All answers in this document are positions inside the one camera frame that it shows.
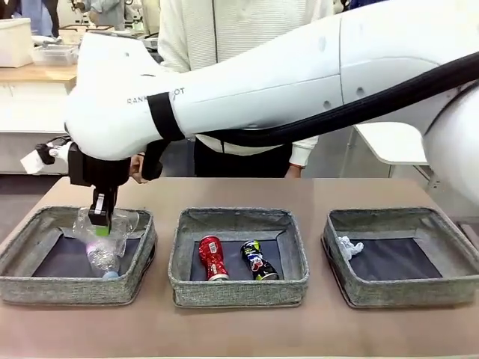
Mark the white paper ball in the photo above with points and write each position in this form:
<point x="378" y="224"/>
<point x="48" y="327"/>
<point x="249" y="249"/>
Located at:
<point x="350" y="247"/>

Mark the person in white sweater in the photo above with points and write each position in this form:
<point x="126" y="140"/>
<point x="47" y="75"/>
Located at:
<point x="194" y="37"/>

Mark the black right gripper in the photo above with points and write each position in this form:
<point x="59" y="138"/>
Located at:
<point x="101" y="172"/>

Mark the person's right hand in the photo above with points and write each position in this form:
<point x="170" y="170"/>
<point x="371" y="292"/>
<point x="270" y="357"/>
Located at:
<point x="136" y="168"/>

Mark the clear plastic water bottle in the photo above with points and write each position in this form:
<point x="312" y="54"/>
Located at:
<point x="101" y="261"/>

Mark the wooden top counter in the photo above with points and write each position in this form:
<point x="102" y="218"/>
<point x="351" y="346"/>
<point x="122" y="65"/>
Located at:
<point x="37" y="75"/>

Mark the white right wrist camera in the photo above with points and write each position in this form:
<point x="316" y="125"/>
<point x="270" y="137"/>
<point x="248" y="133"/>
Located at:
<point x="31" y="162"/>

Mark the clear plastic cup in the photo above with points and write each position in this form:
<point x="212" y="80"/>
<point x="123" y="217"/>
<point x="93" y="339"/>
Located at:
<point x="125" y="224"/>

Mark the person's left hand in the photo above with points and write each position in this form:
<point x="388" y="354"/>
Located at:
<point x="295" y="172"/>

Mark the cream plastic crate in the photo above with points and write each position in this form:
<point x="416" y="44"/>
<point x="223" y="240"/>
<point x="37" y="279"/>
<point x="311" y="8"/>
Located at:
<point x="71" y="35"/>

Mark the crushed red soda can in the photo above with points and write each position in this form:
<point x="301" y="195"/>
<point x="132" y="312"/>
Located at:
<point x="213" y="258"/>

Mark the grey fabric basket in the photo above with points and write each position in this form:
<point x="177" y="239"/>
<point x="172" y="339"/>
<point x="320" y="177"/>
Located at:
<point x="235" y="295"/>
<point x="411" y="295"/>
<point x="75" y="288"/>

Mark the white storage box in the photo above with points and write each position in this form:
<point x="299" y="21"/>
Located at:
<point x="13" y="43"/>

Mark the crushed blue soda can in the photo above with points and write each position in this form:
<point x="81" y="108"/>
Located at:
<point x="258" y="261"/>

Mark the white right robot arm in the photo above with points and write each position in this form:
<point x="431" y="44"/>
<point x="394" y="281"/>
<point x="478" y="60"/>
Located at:
<point x="262" y="75"/>

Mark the bystander in light blue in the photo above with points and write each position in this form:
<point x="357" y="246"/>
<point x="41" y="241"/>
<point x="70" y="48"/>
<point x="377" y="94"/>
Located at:
<point x="37" y="18"/>

